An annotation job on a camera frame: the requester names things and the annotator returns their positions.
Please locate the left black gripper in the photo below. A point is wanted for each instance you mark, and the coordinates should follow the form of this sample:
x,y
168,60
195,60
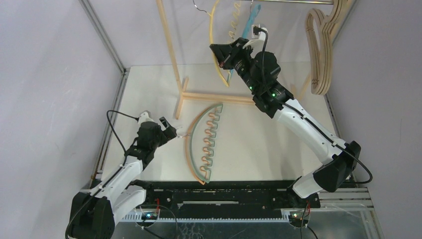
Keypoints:
x,y
169,132

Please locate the wooden clothes rack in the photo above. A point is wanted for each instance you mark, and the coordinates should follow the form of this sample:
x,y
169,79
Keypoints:
x,y
182,85

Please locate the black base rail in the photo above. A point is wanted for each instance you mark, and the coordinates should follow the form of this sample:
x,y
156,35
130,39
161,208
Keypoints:
x,y
225,200

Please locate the left circuit board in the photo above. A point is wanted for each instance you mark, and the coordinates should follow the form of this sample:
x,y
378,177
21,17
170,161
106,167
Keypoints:
x,y
149,216

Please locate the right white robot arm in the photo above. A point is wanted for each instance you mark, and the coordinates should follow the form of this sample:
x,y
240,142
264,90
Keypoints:
x,y
338,158

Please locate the yellow wire hanger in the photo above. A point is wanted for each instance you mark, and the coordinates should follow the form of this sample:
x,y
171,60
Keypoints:
x,y
227,77

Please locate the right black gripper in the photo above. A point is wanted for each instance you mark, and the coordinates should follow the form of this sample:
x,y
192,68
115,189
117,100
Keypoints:
x,y
231,53

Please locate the circuit board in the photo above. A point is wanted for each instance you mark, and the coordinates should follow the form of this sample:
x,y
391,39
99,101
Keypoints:
x,y
149,216
296,217

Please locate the blue wire hanger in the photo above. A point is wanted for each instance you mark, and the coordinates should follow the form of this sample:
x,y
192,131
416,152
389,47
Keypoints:
x,y
254,11

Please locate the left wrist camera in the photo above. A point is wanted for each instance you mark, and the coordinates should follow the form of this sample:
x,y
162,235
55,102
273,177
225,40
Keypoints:
x,y
144,117

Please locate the right circuit board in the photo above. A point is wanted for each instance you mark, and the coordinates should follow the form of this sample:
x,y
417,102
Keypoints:
x,y
296,217

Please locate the beige plastic hanger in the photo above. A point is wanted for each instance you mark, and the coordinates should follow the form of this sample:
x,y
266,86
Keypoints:
x,y
318,59
327,31
312,24
311,49

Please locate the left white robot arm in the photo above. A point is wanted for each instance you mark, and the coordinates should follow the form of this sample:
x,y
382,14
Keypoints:
x,y
96,212

